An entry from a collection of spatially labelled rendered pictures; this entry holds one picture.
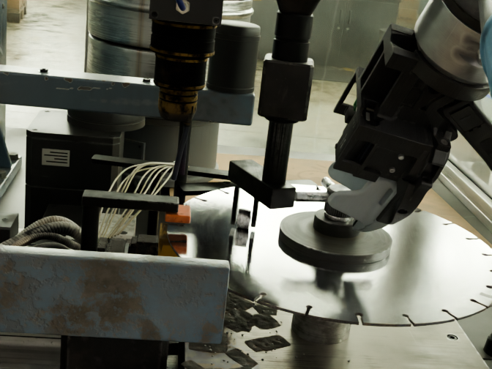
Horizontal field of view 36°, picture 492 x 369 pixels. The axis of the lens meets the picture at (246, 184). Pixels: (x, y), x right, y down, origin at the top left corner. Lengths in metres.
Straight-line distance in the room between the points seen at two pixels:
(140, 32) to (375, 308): 0.81
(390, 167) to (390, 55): 0.10
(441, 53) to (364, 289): 0.22
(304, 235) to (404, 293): 0.12
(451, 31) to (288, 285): 0.25
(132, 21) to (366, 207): 0.75
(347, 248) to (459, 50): 0.25
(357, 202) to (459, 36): 0.19
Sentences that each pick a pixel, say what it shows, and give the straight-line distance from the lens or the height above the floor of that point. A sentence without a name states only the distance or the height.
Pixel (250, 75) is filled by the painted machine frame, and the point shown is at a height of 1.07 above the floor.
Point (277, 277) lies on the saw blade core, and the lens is 0.66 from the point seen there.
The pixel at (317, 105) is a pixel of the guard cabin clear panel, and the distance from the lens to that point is 1.83.
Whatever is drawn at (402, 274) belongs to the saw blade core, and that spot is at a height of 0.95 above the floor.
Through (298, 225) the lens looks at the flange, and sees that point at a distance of 0.75.
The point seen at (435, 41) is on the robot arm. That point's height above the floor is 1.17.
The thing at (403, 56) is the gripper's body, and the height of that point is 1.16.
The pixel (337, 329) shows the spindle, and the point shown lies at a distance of 0.77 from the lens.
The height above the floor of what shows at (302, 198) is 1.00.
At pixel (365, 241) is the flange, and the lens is 0.74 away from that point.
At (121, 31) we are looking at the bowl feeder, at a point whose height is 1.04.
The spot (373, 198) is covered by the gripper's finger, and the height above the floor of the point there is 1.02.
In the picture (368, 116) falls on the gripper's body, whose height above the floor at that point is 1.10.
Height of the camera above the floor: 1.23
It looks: 19 degrees down
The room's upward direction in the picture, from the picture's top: 7 degrees clockwise
